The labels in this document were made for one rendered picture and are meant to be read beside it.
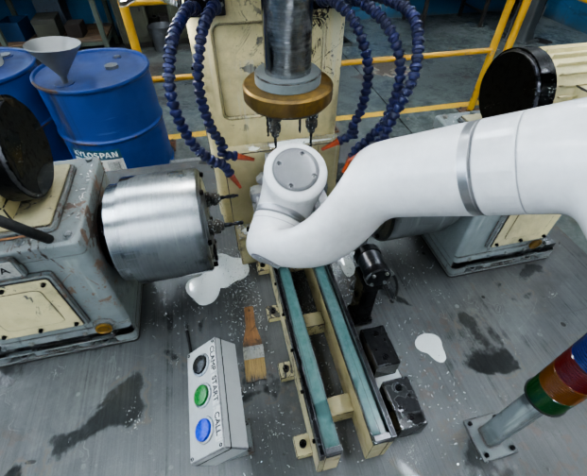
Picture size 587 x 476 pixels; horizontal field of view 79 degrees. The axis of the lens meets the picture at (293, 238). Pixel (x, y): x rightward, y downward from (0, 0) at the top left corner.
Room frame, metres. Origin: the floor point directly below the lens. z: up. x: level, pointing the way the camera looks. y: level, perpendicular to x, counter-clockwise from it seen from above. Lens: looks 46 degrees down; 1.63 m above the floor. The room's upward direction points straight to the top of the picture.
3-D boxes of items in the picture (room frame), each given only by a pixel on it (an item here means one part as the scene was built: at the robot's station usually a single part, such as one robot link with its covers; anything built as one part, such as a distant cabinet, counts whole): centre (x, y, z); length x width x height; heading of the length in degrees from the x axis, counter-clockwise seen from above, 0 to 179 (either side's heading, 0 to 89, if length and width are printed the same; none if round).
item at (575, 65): (0.79, -0.63, 1.16); 0.33 x 0.26 x 0.42; 103
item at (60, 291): (0.54, 0.58, 0.99); 0.35 x 0.31 x 0.37; 103
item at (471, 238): (0.81, -0.58, 0.99); 0.35 x 0.31 x 0.37; 103
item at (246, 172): (0.82, 0.04, 0.97); 0.30 x 0.11 x 0.34; 103
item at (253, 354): (0.43, 0.10, 0.80); 0.21 x 0.05 x 0.01; 10
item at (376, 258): (0.69, -0.17, 0.92); 0.45 x 0.13 x 0.24; 13
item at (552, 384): (0.21, -0.41, 1.10); 0.06 x 0.06 x 0.04
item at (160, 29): (4.86, 1.62, 0.14); 0.30 x 0.30 x 0.27
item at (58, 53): (1.82, 1.13, 0.93); 0.25 x 0.24 x 0.25; 13
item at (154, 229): (0.59, 0.35, 1.04); 0.37 x 0.25 x 0.25; 103
